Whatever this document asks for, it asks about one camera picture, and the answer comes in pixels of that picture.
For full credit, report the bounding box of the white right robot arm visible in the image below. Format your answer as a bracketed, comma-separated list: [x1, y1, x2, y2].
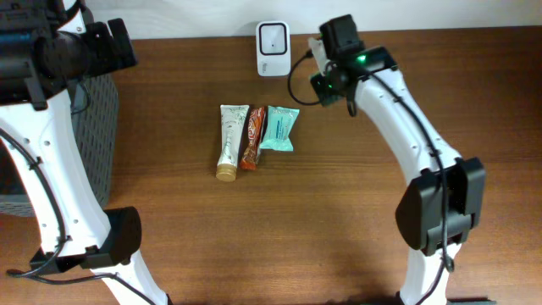
[308, 14, 486, 304]

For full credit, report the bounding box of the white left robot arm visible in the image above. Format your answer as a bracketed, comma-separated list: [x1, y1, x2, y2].
[1, 1, 170, 304]

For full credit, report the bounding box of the white cream tube gold cap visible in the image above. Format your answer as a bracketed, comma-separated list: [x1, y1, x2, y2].
[216, 105, 250, 182]

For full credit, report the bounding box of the green wet wipes pack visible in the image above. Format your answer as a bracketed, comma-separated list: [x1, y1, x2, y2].
[260, 106, 300, 152]

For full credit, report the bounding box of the white barcode scanner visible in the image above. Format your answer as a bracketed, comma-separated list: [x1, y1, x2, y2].
[255, 20, 291, 77]

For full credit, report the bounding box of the orange chocolate bar wrapper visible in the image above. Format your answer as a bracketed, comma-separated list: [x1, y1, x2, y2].
[241, 107, 266, 170]

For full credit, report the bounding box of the grey plastic mesh basket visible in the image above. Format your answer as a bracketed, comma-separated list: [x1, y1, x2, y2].
[1, 75, 119, 217]

